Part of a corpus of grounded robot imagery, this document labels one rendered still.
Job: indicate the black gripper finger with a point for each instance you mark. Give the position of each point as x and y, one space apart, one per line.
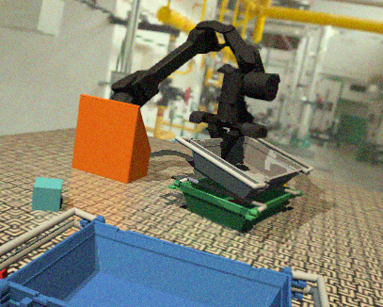
228 142
216 133

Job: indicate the teal cube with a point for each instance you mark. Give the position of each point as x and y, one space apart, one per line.
46 194

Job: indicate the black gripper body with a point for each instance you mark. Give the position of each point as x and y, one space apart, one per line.
228 115

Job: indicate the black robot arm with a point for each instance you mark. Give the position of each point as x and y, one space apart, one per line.
249 80

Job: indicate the green plastic tray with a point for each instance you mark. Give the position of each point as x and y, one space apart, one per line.
215 206

